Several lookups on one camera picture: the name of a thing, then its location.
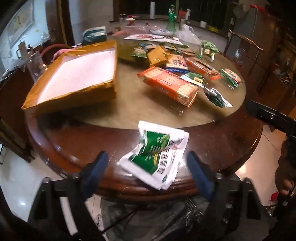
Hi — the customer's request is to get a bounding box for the golden glitter turntable mat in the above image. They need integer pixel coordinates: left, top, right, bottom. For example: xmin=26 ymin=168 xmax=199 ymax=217
xmin=117 ymin=37 xmax=185 ymax=63

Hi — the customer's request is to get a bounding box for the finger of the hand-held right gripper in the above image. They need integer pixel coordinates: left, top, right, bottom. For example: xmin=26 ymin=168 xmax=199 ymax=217
xmin=245 ymin=100 xmax=296 ymax=139

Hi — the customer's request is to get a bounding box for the dark window wooden frame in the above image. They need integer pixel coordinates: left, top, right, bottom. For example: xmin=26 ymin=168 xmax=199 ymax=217
xmin=116 ymin=0 xmax=234 ymax=24

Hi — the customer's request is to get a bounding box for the blue white plate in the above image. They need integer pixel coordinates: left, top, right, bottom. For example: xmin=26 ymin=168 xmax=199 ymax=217
xmin=149 ymin=29 xmax=174 ymax=36

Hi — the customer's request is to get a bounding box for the dark wooden cabinet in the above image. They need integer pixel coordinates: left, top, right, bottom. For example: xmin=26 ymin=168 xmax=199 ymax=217
xmin=0 ymin=67 xmax=35 ymax=163

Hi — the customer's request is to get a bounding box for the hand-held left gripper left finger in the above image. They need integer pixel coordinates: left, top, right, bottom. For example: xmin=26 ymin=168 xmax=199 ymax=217
xmin=28 ymin=151 xmax=109 ymax=241

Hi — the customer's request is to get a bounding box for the printed paper sheet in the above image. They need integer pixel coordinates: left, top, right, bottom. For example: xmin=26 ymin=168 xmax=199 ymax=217
xmin=124 ymin=34 xmax=183 ymax=45

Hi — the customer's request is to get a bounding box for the person's right hand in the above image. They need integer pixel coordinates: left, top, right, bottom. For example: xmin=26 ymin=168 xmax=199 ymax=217
xmin=275 ymin=160 xmax=296 ymax=195

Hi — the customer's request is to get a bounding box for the wooden chair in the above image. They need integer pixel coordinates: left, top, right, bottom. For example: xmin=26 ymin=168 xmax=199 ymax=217
xmin=223 ymin=30 xmax=264 ymax=77

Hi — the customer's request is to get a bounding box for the green plastic bottle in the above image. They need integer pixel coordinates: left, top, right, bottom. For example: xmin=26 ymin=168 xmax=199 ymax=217
xmin=166 ymin=4 xmax=177 ymax=32

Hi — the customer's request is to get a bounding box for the white green snack packet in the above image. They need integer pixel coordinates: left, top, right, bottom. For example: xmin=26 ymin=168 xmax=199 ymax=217
xmin=117 ymin=120 xmax=189 ymax=191

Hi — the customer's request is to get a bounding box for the red hose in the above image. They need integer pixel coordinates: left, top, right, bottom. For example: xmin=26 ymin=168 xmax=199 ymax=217
xmin=41 ymin=43 xmax=72 ymax=58

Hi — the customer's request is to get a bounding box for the round biscuit green packet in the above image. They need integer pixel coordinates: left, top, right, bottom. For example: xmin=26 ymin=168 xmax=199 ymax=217
xmin=219 ymin=68 xmax=242 ymax=89

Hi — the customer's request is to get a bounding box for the yellow taped cardboard box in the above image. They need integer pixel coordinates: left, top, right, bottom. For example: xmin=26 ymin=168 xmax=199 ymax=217
xmin=21 ymin=40 xmax=118 ymax=117

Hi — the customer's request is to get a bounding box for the framed wall picture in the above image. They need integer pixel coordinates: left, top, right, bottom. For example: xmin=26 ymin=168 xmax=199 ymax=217
xmin=6 ymin=0 xmax=35 ymax=47

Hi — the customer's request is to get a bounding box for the slim orange cracker pack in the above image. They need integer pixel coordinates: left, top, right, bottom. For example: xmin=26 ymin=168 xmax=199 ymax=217
xmin=185 ymin=57 xmax=221 ymax=81

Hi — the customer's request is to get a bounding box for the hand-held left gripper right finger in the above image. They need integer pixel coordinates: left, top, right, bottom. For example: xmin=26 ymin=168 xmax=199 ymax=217
xmin=186 ymin=151 xmax=275 ymax=233

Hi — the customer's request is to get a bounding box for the green tissue box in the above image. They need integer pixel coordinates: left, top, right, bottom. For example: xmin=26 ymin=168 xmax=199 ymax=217
xmin=81 ymin=26 xmax=107 ymax=45

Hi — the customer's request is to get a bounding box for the grey refrigerator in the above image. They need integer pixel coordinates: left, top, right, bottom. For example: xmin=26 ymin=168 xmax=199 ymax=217
xmin=232 ymin=6 xmax=281 ymax=70

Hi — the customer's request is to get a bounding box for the yellow snack packet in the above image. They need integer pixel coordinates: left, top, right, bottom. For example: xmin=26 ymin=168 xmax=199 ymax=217
xmin=147 ymin=46 xmax=173 ymax=67

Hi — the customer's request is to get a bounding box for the clear plastic bag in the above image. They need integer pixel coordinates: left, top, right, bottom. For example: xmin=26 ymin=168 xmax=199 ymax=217
xmin=176 ymin=24 xmax=201 ymax=45

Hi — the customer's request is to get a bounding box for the pink cloth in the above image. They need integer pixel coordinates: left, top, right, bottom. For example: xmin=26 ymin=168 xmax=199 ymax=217
xmin=52 ymin=49 xmax=72 ymax=62

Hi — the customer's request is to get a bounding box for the large orange cracker pack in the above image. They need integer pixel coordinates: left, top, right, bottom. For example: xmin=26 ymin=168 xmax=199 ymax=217
xmin=137 ymin=66 xmax=200 ymax=108

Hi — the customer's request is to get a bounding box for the silver green snack packet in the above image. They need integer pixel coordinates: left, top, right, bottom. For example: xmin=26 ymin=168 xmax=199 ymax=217
xmin=203 ymin=88 xmax=233 ymax=108

